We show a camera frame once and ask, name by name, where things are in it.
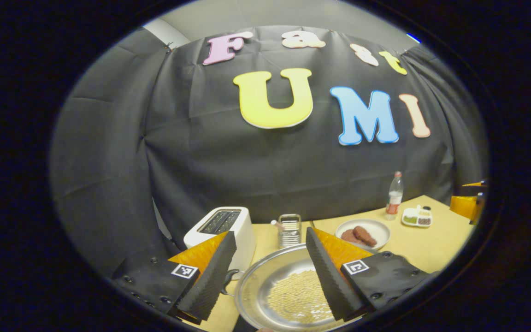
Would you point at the pink utensil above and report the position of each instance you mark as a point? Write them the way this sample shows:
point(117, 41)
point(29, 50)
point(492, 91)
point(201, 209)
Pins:
point(276, 224)

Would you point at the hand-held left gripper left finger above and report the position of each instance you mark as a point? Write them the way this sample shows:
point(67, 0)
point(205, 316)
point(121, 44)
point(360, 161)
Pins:
point(210, 281)

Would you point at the white divided condiment dish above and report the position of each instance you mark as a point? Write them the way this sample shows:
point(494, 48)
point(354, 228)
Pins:
point(416, 217)

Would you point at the white toaster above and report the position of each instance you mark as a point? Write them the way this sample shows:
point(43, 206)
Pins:
point(247, 230)

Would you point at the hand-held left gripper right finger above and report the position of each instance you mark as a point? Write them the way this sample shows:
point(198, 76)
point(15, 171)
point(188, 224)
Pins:
point(327, 281)

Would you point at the white round plate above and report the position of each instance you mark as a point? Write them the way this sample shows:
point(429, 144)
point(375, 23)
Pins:
point(378, 230)

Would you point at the black backdrop cloth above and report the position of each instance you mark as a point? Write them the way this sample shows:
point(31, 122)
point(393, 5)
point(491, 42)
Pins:
point(201, 175)

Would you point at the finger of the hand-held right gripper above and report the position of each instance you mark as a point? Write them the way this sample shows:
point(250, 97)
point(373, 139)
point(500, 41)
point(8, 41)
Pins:
point(475, 184)
point(463, 206)

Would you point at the clear plastic bottle red label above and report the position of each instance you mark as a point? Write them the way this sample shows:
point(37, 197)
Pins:
point(394, 198)

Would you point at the pile of yellow beans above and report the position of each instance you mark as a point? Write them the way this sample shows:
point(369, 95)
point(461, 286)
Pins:
point(297, 297)

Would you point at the brown meat piece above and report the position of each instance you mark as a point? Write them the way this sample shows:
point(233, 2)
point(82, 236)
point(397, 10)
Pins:
point(347, 236)
point(365, 236)

